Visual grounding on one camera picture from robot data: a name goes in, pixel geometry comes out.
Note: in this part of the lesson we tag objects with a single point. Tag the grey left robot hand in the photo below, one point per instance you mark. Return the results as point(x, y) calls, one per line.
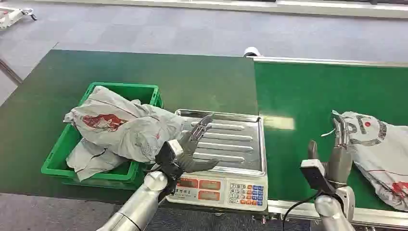
point(188, 153)

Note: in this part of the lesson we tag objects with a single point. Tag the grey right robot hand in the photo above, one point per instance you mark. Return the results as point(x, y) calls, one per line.
point(339, 165)

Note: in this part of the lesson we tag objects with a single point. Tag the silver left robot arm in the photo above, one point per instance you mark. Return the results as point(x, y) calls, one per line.
point(140, 207)

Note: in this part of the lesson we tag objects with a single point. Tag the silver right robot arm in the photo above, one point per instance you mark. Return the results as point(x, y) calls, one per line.
point(331, 213)

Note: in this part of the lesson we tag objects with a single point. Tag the electronic scale with steel tray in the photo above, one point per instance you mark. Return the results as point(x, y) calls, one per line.
point(231, 142)

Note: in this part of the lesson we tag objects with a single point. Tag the grey parcel bag circle logo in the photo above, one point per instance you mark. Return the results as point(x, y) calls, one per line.
point(382, 153)

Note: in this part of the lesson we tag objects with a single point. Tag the grey parcel bag red print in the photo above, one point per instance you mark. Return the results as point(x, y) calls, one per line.
point(127, 129)

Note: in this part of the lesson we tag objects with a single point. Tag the green plastic crate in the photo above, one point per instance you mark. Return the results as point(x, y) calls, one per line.
point(127, 92)

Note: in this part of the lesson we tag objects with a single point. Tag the plain grey parcel bag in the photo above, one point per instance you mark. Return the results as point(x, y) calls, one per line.
point(89, 159)

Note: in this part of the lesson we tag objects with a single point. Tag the white round device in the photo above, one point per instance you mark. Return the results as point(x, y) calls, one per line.
point(251, 51)

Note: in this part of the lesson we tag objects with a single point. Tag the white wheeled cart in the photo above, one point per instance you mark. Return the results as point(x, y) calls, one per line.
point(9, 17)

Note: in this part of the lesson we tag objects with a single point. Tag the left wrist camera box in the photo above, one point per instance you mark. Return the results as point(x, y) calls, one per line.
point(167, 156)

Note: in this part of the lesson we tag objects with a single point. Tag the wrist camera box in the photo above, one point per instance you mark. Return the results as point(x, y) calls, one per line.
point(314, 177)
point(167, 156)

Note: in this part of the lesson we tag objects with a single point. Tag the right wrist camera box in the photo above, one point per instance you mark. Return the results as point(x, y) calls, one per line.
point(314, 177)

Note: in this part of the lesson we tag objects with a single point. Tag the green conveyor belt silver frame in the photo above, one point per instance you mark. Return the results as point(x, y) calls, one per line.
point(302, 95)

